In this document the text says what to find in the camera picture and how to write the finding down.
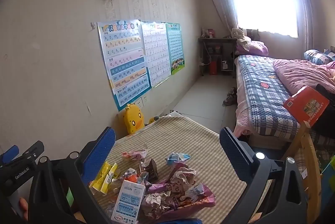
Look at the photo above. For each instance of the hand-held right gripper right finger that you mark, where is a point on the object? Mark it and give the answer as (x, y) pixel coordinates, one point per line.
(233, 146)

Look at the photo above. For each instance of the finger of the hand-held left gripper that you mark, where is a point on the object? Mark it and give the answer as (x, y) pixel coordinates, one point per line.
(32, 152)
(10, 153)

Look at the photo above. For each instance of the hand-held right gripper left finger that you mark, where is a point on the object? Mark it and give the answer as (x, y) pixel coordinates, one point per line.
(100, 153)

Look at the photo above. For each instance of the dark brown snack wrapper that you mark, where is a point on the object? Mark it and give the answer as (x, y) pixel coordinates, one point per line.
(149, 170)

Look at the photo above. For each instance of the blue white candy wrapper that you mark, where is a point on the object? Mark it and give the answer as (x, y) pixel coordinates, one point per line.
(178, 157)

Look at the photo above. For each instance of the printed paper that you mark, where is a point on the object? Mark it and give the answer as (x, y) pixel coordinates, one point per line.
(182, 176)

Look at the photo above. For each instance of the pink printed snack bag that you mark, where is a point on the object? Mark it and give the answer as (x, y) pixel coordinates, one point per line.
(188, 204)

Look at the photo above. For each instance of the person's left hand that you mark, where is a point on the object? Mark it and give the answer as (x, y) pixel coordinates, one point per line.
(23, 208)

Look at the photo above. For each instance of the yellow snack wrapper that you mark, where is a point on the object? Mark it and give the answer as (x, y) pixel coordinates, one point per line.
(111, 180)
(100, 174)

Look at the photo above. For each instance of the pink orange candy wrapper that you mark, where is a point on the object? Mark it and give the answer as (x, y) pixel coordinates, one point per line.
(134, 155)

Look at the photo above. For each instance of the yellow duck toy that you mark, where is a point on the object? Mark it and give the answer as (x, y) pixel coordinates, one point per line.
(133, 119)

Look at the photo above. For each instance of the pair of shoes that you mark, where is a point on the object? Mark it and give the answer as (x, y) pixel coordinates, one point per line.
(230, 98)

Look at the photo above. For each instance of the blue white cartoon wrapper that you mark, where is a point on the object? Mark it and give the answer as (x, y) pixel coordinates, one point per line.
(194, 191)

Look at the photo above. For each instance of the bed with plaid quilt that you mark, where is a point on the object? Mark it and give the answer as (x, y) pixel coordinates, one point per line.
(261, 93)

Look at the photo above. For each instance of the small yellow toy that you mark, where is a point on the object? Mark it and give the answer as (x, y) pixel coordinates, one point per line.
(153, 120)

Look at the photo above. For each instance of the purple wrapper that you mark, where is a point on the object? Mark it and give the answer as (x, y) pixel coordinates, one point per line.
(155, 187)

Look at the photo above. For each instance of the crumpled grey paper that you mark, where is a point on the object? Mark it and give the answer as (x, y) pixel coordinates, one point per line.
(154, 203)

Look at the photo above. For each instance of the red box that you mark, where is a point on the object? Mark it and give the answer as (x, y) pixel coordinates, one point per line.
(213, 67)

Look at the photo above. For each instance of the orange cardboard box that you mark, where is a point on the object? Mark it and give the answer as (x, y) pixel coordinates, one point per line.
(306, 106)

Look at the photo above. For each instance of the blue bordered letter poster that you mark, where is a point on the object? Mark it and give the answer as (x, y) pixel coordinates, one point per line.
(123, 64)

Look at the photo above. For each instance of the pink blanket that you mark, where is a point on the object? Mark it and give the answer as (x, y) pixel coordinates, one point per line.
(298, 74)

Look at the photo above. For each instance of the dark cloth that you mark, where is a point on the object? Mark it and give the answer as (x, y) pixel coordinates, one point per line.
(325, 108)

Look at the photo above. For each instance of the purple pillow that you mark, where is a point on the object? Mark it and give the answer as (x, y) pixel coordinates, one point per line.
(255, 48)

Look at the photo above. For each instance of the black shelf table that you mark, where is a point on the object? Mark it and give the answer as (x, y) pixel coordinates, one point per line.
(217, 40)

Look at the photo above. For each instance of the beige crumpled cloth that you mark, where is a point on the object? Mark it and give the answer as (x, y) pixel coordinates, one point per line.
(240, 36)

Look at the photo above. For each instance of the blue patterned pillow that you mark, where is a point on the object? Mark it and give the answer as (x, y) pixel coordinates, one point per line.
(314, 56)

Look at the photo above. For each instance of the bright window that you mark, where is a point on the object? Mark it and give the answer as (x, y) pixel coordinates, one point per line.
(264, 1)

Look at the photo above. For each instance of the white wall socket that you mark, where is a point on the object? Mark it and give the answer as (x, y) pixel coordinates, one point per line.
(143, 101)

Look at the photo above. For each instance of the wooden chair frame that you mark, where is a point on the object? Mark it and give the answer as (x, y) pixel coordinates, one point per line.
(311, 161)

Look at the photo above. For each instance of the green number wall poster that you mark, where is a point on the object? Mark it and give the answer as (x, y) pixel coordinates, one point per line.
(174, 48)

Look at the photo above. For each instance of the white table wall poster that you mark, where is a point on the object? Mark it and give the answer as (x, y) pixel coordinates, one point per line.
(157, 53)

